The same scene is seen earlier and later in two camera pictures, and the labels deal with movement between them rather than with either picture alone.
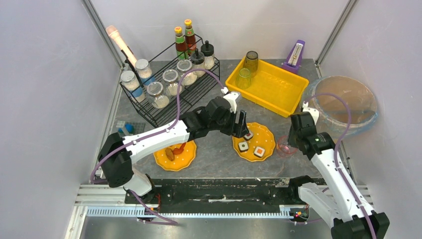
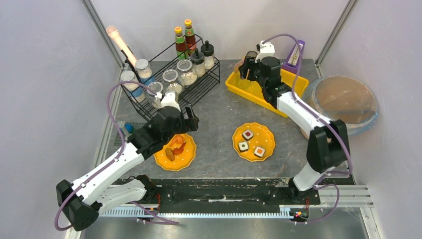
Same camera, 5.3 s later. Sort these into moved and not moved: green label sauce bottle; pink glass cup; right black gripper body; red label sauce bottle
Moved: right black gripper body; pink glass cup
Not moved: green label sauce bottle; red label sauce bottle
